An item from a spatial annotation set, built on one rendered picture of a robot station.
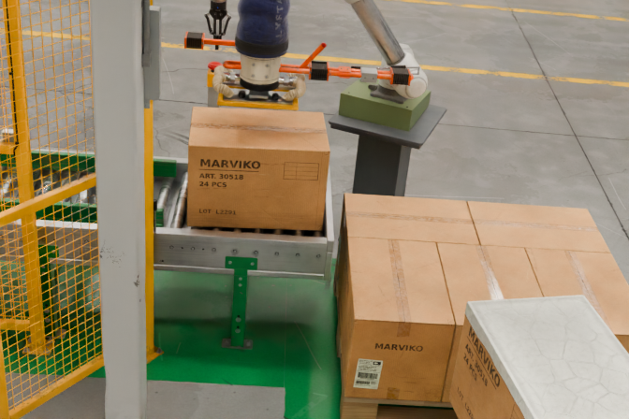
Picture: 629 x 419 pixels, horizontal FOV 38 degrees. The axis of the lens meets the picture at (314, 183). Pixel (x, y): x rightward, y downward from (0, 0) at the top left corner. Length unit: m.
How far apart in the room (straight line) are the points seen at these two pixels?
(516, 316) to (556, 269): 1.21
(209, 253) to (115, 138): 1.20
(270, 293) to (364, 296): 0.99
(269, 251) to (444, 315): 0.81
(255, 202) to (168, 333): 0.78
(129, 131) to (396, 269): 1.49
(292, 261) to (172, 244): 0.52
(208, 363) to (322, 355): 0.52
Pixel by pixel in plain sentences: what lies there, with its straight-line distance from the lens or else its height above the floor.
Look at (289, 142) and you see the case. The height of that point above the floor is 0.95.
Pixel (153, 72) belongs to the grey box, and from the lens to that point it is 2.95.
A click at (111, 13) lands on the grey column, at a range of 2.73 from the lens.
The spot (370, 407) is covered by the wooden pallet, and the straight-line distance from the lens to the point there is 3.87.
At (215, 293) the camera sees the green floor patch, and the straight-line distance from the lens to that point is 4.58.
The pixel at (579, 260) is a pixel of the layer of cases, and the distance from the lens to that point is 4.22.
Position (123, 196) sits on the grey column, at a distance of 2.98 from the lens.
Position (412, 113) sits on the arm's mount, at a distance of 4.60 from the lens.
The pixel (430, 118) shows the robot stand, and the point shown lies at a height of 0.75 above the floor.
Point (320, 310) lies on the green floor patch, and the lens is 4.51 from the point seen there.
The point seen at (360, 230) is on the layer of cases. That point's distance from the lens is 4.13.
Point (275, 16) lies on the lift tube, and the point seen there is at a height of 1.49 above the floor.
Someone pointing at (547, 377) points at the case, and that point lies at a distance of 2.72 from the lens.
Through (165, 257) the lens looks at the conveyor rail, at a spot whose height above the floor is 0.47.
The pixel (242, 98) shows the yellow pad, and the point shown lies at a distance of 3.87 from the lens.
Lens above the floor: 2.68
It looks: 29 degrees down
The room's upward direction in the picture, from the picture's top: 5 degrees clockwise
